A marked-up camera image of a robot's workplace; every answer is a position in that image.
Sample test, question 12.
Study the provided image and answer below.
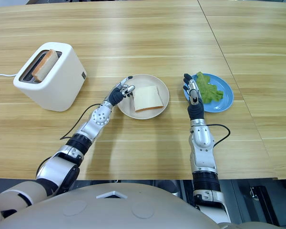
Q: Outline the bread slice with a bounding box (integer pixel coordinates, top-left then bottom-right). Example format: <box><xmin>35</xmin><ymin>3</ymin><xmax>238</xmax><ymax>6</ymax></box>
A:
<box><xmin>132</xmin><ymin>85</ymin><xmax>164</xmax><ymax>113</ymax></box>
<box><xmin>31</xmin><ymin>49</ymin><xmax>59</xmax><ymax>83</ymax></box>

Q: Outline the robot body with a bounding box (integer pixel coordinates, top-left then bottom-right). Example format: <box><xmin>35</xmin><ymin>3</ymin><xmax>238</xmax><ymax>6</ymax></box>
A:
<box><xmin>0</xmin><ymin>182</ymin><xmax>221</xmax><ymax>229</ymax></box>

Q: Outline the beige plate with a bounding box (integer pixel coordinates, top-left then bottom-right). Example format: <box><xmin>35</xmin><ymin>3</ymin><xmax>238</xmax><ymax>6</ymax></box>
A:
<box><xmin>116</xmin><ymin>73</ymin><xmax>170</xmax><ymax>120</ymax></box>

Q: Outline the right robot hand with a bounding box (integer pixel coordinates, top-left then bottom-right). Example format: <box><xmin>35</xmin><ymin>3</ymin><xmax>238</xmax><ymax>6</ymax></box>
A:
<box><xmin>183</xmin><ymin>73</ymin><xmax>205</xmax><ymax>120</ymax></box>

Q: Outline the blue plate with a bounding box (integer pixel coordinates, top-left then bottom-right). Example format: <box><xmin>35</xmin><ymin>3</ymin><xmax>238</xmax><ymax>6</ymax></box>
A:
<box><xmin>183</xmin><ymin>73</ymin><xmax>234</xmax><ymax>113</ymax></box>

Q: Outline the black cable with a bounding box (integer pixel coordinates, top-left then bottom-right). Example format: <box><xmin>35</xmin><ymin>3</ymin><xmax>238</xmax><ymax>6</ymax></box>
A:
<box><xmin>59</xmin><ymin>103</ymin><xmax>102</xmax><ymax>140</ymax></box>
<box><xmin>206</xmin><ymin>124</ymin><xmax>231</xmax><ymax>147</ymax></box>

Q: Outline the cream toaster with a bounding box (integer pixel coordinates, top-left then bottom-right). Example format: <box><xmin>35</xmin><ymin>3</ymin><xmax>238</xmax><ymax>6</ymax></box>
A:
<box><xmin>13</xmin><ymin>42</ymin><xmax>88</xmax><ymax>112</ymax></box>

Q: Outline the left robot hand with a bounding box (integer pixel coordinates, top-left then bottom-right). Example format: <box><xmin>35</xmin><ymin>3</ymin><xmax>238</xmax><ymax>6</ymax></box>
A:
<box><xmin>107</xmin><ymin>75</ymin><xmax>136</xmax><ymax>107</ymax></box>

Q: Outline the green lettuce leaf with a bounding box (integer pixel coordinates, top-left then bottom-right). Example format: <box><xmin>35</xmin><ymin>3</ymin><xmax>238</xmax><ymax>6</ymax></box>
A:
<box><xmin>195</xmin><ymin>71</ymin><xmax>224</xmax><ymax>104</ymax></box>

